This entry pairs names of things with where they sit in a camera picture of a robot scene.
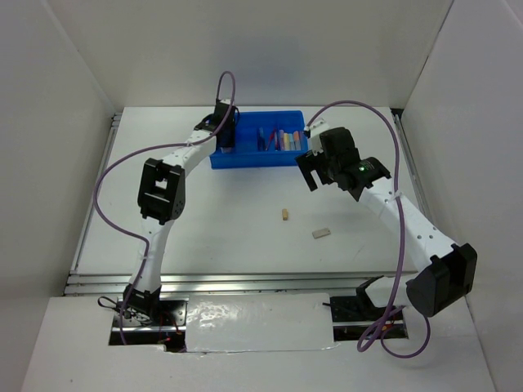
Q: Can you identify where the blue compartment tray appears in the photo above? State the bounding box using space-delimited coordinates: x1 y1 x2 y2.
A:
210 110 309 169

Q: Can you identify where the red pen crossed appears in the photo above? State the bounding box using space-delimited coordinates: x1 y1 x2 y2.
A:
266 129 277 151

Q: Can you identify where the white foil cover sheet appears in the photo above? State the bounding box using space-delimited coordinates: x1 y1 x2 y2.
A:
186 293 335 353

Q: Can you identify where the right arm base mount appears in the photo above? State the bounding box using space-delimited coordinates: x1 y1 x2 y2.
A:
323 296 408 341

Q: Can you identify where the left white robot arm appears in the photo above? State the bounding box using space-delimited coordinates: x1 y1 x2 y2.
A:
123 100 238 326

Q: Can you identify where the aluminium frame rail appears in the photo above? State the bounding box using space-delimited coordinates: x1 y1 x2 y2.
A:
64 271 394 296

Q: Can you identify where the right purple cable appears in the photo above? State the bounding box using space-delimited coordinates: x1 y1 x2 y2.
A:
306 100 432 359

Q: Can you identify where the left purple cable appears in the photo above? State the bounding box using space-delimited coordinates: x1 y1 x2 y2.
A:
94 71 238 346

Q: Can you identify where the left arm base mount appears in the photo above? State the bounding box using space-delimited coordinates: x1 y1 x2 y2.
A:
97 296 188 353

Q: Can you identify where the blue pen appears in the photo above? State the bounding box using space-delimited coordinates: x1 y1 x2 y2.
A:
257 127 266 151

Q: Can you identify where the yellow highlighter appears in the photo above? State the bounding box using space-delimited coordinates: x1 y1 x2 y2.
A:
284 133 291 151

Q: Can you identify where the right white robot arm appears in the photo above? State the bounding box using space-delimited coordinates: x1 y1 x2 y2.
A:
296 121 478 320

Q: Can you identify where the purple cable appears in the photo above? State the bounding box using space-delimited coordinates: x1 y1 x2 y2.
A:
306 100 432 359
94 71 238 346

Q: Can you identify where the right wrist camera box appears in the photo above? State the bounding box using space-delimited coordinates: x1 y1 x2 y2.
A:
304 118 330 155

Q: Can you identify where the purple highlighter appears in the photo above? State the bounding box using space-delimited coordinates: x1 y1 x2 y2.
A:
279 129 288 151

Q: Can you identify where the grey white eraser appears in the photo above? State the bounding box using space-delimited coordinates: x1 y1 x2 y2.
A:
312 228 331 239

